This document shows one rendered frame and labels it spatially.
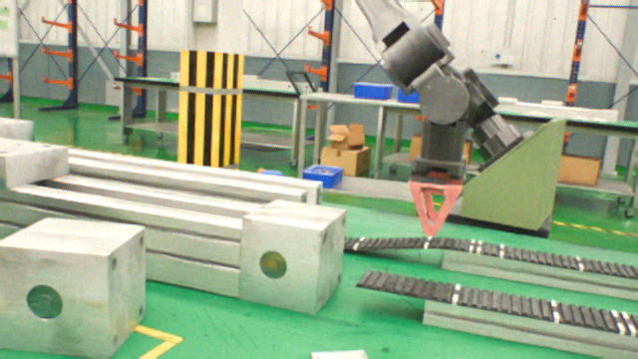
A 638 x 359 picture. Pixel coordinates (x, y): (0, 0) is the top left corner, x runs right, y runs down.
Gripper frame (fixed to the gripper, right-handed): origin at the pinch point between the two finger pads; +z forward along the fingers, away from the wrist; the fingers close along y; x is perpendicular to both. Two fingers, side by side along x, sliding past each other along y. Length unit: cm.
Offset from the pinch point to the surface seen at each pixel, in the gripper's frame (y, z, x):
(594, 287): 2.4, 4.9, 21.6
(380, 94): -291, -8, -63
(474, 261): 1.5, 4.2, 6.2
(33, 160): 19, -6, -50
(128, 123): -509, 57, -407
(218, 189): 4.3, -1.5, -30.8
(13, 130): -2, -5, -75
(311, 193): -2.7, -1.2, -18.7
